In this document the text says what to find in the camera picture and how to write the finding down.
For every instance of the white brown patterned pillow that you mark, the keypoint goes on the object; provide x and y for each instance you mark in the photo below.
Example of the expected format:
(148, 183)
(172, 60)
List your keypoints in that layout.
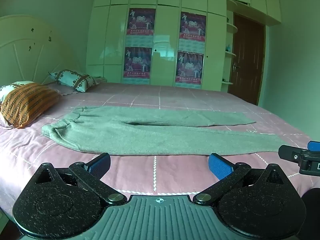
(73, 78)

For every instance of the cream wardrobe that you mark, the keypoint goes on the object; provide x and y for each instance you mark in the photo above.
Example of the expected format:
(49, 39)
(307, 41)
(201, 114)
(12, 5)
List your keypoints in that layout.
(165, 30)

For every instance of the wall poster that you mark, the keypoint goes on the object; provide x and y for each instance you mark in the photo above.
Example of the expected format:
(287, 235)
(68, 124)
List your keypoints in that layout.
(193, 26)
(141, 22)
(137, 61)
(189, 66)

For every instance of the brown door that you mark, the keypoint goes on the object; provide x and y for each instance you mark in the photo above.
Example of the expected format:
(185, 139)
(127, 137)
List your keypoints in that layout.
(246, 60)

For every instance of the cream bed headboard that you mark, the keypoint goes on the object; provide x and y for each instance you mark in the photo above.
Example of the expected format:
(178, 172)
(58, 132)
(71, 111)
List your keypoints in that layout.
(30, 47)

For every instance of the pink checked bed sheet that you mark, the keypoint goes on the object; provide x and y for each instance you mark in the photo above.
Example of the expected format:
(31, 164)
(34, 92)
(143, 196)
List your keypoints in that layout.
(175, 97)

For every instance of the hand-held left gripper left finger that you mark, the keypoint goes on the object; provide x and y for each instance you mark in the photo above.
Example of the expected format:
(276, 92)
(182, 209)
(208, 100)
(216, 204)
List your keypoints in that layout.
(100, 165)

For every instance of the grey pants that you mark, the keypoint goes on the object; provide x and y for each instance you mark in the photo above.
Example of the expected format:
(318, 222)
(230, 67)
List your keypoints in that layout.
(150, 135)

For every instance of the cream corner shelves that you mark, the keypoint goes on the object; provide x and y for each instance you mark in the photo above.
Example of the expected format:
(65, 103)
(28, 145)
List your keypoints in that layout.
(230, 52)

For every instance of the dark cloth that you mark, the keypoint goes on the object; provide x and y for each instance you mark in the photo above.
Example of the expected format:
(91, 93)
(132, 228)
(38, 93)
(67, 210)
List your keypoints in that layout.
(311, 210)

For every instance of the orange striped pillow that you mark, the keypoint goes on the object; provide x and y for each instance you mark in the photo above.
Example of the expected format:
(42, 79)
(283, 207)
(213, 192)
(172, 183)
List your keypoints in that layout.
(27, 102)

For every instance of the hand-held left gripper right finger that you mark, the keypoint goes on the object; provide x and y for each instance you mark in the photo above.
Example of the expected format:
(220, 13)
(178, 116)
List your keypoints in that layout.
(220, 166)

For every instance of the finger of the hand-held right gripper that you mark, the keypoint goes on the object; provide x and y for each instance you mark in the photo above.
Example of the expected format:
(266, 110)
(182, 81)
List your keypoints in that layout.
(314, 146)
(290, 153)

